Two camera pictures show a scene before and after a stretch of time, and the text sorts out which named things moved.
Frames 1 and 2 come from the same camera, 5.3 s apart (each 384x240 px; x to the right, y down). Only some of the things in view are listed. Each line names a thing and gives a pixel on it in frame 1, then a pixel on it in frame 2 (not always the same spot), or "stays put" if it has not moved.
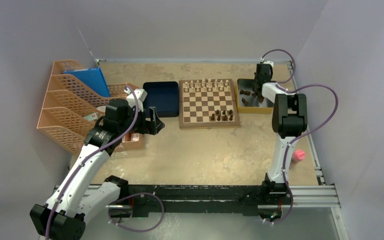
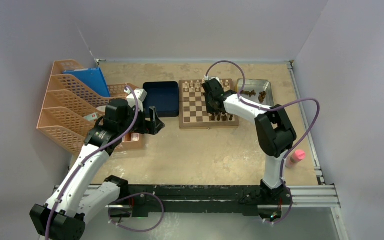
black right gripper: [256, 77] -> [210, 110]
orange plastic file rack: [71, 107] stays put
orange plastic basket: [131, 141] stays put
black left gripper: [151, 126] stays put
